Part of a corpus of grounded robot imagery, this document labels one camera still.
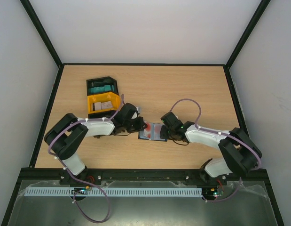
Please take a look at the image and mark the teal card stack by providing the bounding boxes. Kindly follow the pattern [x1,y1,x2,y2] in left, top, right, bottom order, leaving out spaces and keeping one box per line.
[88,85,114,95]

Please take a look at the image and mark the yellow card bin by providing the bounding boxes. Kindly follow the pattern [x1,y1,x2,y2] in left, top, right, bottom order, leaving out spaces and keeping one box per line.
[87,92,120,114]

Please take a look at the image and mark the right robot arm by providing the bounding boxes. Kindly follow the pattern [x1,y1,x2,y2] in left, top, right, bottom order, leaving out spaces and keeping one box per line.
[160,112,262,185]

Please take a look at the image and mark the white slotted cable duct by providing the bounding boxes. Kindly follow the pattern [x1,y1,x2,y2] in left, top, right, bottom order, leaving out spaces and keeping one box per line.
[24,187,202,197]

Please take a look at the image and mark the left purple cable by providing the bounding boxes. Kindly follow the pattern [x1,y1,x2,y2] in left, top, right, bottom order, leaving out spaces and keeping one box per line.
[48,94,111,223]

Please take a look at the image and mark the dark blue card holder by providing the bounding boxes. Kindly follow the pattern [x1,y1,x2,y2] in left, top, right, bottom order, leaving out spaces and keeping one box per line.
[138,123,167,142]

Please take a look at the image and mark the black bin with teal cards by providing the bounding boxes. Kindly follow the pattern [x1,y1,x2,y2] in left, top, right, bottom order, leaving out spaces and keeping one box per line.
[86,76,119,96]

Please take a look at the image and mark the red circle card front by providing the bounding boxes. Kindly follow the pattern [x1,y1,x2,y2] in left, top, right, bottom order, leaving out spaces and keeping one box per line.
[143,122,151,138]

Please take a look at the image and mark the white card stack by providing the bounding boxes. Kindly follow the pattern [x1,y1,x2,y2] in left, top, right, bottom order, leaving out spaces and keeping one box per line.
[92,101,113,111]

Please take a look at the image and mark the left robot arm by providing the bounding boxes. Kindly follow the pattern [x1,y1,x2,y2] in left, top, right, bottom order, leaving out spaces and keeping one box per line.
[44,103,147,176]

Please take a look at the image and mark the black bin with red cards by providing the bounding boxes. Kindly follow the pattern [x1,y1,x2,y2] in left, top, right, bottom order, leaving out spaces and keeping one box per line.
[86,110,124,137]

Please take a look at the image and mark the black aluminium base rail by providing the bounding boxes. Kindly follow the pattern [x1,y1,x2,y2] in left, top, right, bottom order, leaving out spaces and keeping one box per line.
[19,167,268,186]

